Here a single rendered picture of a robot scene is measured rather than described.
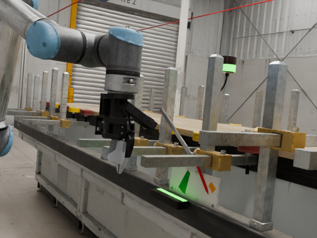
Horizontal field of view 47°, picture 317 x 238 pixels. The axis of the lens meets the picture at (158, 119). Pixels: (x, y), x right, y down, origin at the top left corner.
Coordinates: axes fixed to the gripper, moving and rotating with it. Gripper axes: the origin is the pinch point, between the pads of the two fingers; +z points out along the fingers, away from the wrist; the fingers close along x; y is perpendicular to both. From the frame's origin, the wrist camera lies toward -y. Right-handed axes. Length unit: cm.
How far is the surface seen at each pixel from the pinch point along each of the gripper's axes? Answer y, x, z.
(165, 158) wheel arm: -12.8, 1.5, -3.0
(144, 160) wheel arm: -6.4, 0.7, -2.2
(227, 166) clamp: -33.5, 5.0, -0.8
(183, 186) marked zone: -30.0, -11.6, 9.2
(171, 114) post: -32.9, -27.3, -14.4
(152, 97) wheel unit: -140, -219, -20
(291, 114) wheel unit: -140, -56, -18
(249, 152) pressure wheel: -44.7, 2.6, -4.8
